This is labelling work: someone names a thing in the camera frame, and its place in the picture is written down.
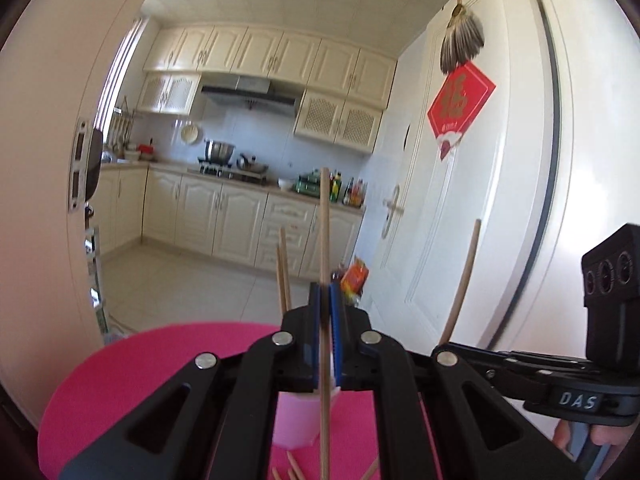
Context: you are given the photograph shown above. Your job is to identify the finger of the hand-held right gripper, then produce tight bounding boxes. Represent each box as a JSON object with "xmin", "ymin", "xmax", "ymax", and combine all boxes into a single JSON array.
[{"xmin": 432, "ymin": 342, "xmax": 602, "ymax": 404}]

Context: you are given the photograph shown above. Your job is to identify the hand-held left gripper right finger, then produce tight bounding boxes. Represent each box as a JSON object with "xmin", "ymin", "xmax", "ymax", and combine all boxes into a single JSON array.
[{"xmin": 330, "ymin": 282, "xmax": 587, "ymax": 480}]

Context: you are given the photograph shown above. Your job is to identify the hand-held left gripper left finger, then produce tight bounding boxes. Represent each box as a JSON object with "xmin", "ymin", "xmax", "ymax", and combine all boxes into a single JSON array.
[{"xmin": 59, "ymin": 282, "xmax": 322, "ymax": 480}]

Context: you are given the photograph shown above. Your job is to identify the pink cup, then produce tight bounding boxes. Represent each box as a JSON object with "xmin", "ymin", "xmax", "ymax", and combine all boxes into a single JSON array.
[{"xmin": 272, "ymin": 350, "xmax": 344, "ymax": 451}]

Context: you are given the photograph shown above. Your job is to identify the person's right hand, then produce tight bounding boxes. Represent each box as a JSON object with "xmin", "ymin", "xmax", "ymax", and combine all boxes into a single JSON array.
[{"xmin": 552, "ymin": 419, "xmax": 640, "ymax": 478}]

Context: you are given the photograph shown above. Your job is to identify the orange snack bag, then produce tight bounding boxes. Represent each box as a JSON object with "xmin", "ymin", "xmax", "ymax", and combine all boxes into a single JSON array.
[{"xmin": 339, "ymin": 255, "xmax": 370, "ymax": 307}]

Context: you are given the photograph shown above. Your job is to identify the row of condiment bottles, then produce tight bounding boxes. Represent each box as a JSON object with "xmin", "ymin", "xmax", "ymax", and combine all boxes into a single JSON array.
[{"xmin": 330, "ymin": 170, "xmax": 369, "ymax": 209}]

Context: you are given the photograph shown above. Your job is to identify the green countertop appliance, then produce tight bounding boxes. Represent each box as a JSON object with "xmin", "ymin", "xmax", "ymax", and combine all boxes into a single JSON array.
[{"xmin": 293, "ymin": 170, "xmax": 323, "ymax": 196}]

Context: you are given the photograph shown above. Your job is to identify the white door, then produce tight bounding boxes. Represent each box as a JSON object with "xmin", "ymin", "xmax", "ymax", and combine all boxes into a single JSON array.
[{"xmin": 359, "ymin": 0, "xmax": 577, "ymax": 362}]

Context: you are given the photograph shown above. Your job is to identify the cream lower kitchen cabinets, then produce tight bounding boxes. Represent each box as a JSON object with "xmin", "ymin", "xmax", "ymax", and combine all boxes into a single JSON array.
[{"xmin": 92, "ymin": 162, "xmax": 364, "ymax": 282}]

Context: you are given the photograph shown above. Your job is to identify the cream kitchen cabinets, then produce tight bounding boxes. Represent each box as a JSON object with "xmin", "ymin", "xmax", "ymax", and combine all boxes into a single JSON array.
[
  {"xmin": 92, "ymin": 162, "xmax": 364, "ymax": 282},
  {"xmin": 142, "ymin": 25, "xmax": 399, "ymax": 111}
]

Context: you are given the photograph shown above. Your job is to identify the dark wok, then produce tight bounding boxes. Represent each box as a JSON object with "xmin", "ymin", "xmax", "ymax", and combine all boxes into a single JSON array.
[{"xmin": 236, "ymin": 152, "xmax": 270, "ymax": 174}]

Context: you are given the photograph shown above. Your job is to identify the gas stove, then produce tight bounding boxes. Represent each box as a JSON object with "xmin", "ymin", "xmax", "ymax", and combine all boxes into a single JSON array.
[{"xmin": 187, "ymin": 160, "xmax": 266, "ymax": 181}]

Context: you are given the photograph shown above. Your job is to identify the steel cooking pot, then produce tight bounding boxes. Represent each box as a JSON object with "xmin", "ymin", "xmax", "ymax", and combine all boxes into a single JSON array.
[{"xmin": 203, "ymin": 139, "xmax": 236, "ymax": 164}]

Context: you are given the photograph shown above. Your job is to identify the wide lattice door cabinet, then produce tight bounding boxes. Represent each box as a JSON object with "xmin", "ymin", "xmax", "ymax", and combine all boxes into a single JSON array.
[{"xmin": 293, "ymin": 88, "xmax": 384, "ymax": 154}]

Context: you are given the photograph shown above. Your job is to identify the white storage shelf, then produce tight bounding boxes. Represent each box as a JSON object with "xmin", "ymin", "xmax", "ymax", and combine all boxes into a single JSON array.
[{"xmin": 82, "ymin": 204, "xmax": 111, "ymax": 337}]

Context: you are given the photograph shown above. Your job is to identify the range hood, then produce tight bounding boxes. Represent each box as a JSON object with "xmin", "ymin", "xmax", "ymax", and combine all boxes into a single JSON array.
[{"xmin": 200, "ymin": 75, "xmax": 297, "ymax": 111}]

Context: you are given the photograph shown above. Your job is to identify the black device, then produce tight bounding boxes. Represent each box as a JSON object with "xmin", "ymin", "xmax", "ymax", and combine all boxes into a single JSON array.
[{"xmin": 86, "ymin": 128, "xmax": 105, "ymax": 201}]

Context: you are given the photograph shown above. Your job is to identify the hanging utensil rack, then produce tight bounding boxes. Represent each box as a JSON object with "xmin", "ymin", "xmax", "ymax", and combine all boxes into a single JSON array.
[{"xmin": 110, "ymin": 107, "xmax": 141, "ymax": 154}]

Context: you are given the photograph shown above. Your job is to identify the small lattice door cabinet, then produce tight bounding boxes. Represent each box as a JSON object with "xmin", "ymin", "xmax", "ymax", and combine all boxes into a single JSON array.
[{"xmin": 136, "ymin": 72, "xmax": 201, "ymax": 116}]

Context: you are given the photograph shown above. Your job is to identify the cream upper kitchen cabinets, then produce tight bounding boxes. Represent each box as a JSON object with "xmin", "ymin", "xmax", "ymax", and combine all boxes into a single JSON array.
[{"xmin": 142, "ymin": 25, "xmax": 399, "ymax": 111}]

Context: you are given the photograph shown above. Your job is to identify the metal door strike plate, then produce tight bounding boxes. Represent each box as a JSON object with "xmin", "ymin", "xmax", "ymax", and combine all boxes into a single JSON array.
[{"xmin": 67, "ymin": 119, "xmax": 91, "ymax": 211}]

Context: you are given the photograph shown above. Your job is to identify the feather fan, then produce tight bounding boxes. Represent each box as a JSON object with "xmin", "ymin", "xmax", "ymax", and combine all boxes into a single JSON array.
[{"xmin": 439, "ymin": 0, "xmax": 485, "ymax": 74}]

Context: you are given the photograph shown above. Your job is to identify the kitchen window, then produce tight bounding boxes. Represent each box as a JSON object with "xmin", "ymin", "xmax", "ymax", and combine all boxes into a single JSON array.
[{"xmin": 95, "ymin": 17, "xmax": 146, "ymax": 134}]

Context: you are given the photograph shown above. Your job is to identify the door handle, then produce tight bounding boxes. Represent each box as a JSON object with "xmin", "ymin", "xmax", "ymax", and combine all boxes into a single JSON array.
[{"xmin": 382, "ymin": 184, "xmax": 404, "ymax": 239}]

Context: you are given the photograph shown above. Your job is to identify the red diamond wall poster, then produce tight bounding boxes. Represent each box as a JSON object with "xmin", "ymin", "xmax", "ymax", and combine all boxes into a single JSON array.
[{"xmin": 427, "ymin": 62, "xmax": 497, "ymax": 162}]

